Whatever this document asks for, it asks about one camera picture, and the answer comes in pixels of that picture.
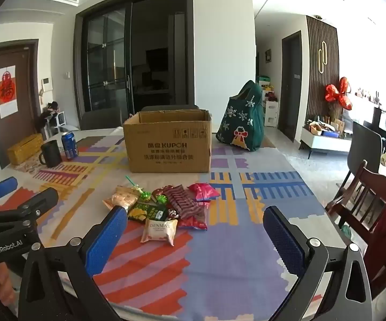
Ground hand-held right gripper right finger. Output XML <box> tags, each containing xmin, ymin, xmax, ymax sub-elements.
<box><xmin>263</xmin><ymin>205</ymin><xmax>372</xmax><ymax>321</ymax></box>

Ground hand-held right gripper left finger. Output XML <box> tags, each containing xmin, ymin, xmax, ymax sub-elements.
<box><xmin>18</xmin><ymin>205</ymin><xmax>128</xmax><ymax>321</ymax></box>

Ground red heart print snack packet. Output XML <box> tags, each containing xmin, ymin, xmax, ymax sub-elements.
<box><xmin>178</xmin><ymin>212</ymin><xmax>209</xmax><ymax>231</ymax></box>

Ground brown cardboard box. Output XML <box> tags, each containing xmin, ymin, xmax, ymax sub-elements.
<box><xmin>123</xmin><ymin>109</ymin><xmax>212</xmax><ymax>174</ymax></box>

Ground person's left hand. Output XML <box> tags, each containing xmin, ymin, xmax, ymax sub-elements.
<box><xmin>0</xmin><ymin>263</ymin><xmax>13</xmax><ymax>308</ymax></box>

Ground yellow woven box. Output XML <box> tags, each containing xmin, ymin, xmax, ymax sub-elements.
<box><xmin>7</xmin><ymin>133</ymin><xmax>44</xmax><ymax>165</ymax></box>

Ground orange bread packet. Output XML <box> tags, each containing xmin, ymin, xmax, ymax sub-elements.
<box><xmin>103</xmin><ymin>185</ymin><xmax>141</xmax><ymax>212</ymax></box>

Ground black mug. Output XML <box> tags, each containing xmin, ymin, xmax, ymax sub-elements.
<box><xmin>39</xmin><ymin>140</ymin><xmax>63</xmax><ymax>168</ymax></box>

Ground dark green snack packet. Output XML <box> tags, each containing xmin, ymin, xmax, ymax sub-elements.
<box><xmin>128</xmin><ymin>201</ymin><xmax>168</xmax><ymax>223</ymax></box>

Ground beige cake packet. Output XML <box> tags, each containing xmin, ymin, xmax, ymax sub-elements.
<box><xmin>140</xmin><ymin>218</ymin><xmax>178</xmax><ymax>246</ymax></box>

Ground blue soda can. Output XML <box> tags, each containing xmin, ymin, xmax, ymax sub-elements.
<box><xmin>61</xmin><ymin>131</ymin><xmax>79</xmax><ymax>160</ymax></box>

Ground white stool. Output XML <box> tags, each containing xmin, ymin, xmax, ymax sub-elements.
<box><xmin>47</xmin><ymin>112</ymin><xmax>67</xmax><ymax>138</ymax></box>

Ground red striped snack packet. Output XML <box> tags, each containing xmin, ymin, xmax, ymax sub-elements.
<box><xmin>163</xmin><ymin>185</ymin><xmax>202</xmax><ymax>218</ymax></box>

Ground dark wooden chair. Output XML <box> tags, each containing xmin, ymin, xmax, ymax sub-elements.
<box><xmin>326</xmin><ymin>160</ymin><xmax>386</xmax><ymax>290</ymax></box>

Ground pink snack packet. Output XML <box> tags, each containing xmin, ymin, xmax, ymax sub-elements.
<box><xmin>187</xmin><ymin>183</ymin><xmax>221</xmax><ymax>203</ymax></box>

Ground red and white door poster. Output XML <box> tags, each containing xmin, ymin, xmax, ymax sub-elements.
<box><xmin>0</xmin><ymin>66</ymin><xmax>19</xmax><ymax>119</ymax></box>

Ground white low cabinet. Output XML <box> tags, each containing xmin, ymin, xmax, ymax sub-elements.
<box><xmin>299</xmin><ymin>125</ymin><xmax>352</xmax><ymax>160</ymax></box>

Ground brown entrance door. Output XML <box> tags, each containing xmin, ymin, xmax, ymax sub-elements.
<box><xmin>0</xmin><ymin>39</ymin><xmax>41</xmax><ymax>169</ymax></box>

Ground grey dining chair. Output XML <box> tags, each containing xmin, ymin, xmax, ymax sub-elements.
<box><xmin>347</xmin><ymin>121</ymin><xmax>383</xmax><ymax>175</ymax></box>

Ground green snowflake tote bag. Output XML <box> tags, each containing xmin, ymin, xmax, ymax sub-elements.
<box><xmin>216</xmin><ymin>80</ymin><xmax>264</xmax><ymax>152</ymax></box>

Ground white storage shelf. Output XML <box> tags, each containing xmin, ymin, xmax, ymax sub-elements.
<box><xmin>263</xmin><ymin>100</ymin><xmax>279</xmax><ymax>128</ymax></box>

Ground dark hallway door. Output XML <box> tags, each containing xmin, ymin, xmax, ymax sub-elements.
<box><xmin>278</xmin><ymin>30</ymin><xmax>302</xmax><ymax>143</ymax></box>

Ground red foil balloons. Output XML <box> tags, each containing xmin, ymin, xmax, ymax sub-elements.
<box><xmin>325</xmin><ymin>77</ymin><xmax>353</xmax><ymax>111</ymax></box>

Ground dark glass sliding door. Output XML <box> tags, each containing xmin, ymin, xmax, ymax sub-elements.
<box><xmin>74</xmin><ymin>0</ymin><xmax>195</xmax><ymax>121</ymax></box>

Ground gold wall ornament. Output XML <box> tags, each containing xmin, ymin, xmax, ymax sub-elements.
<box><xmin>317</xmin><ymin>40</ymin><xmax>328</xmax><ymax>74</ymax></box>

